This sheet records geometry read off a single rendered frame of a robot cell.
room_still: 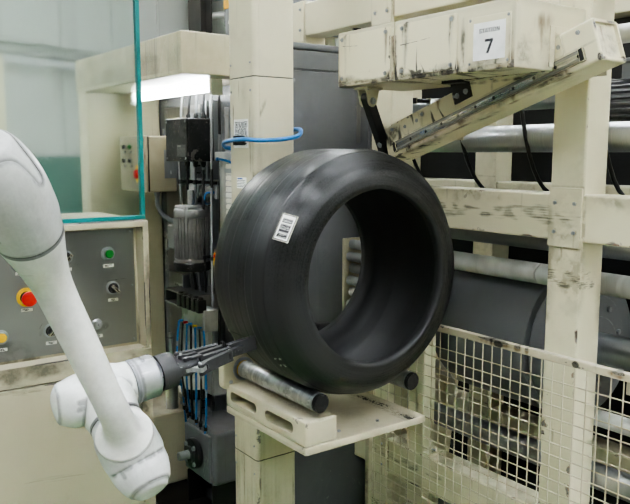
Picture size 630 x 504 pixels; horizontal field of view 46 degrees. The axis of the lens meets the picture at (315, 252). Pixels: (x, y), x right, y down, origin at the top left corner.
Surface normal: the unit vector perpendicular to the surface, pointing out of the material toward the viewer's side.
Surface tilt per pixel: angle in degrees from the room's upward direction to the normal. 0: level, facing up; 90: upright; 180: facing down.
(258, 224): 64
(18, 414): 90
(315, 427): 90
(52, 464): 90
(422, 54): 90
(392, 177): 79
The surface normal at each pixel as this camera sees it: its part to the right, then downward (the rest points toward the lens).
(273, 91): 0.58, 0.11
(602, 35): 0.56, -0.21
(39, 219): 0.83, 0.42
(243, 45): -0.81, 0.07
